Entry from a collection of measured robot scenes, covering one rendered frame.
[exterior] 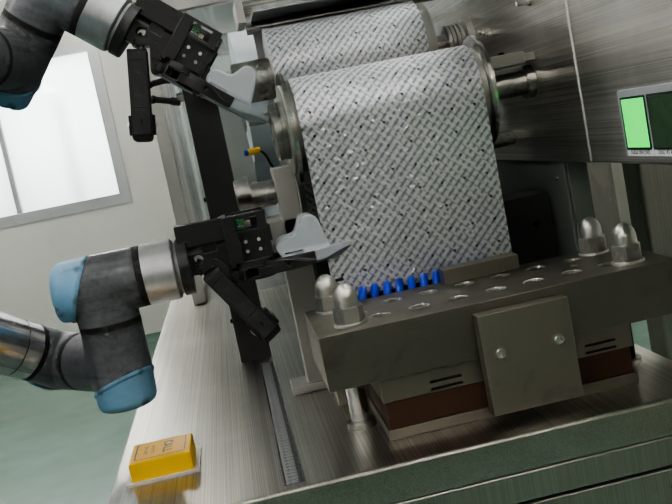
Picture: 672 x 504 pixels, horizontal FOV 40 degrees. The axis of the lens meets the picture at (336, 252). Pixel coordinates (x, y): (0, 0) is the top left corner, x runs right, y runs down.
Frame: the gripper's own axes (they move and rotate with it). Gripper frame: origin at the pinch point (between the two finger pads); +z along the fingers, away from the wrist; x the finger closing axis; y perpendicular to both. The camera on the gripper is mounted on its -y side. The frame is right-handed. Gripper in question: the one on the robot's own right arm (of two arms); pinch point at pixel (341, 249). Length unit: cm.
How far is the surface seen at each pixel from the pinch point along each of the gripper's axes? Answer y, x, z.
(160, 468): -17.8, -13.5, -26.1
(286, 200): 7.0, 7.0, -5.1
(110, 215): -14, 556, -96
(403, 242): -0.7, -0.3, 7.9
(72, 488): -109, 268, -100
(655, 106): 11.0, -28.9, 29.4
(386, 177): 7.8, -0.3, 7.3
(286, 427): -18.9, -5.9, -11.4
